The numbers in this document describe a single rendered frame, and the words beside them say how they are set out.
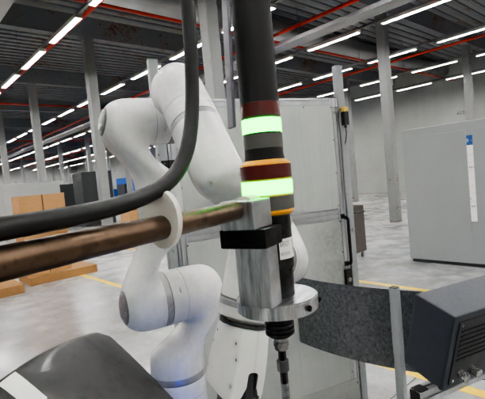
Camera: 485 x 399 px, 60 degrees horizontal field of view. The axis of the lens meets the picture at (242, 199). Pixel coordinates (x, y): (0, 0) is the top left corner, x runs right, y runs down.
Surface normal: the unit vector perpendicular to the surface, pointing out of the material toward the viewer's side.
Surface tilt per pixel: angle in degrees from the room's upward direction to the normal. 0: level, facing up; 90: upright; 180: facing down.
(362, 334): 90
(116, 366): 36
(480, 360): 105
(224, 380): 72
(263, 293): 90
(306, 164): 90
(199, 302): 96
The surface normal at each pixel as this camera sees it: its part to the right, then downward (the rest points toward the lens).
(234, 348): -0.82, -0.25
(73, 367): 0.51, -0.83
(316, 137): 0.41, 0.01
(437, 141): -0.74, 0.11
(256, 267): -0.50, 0.09
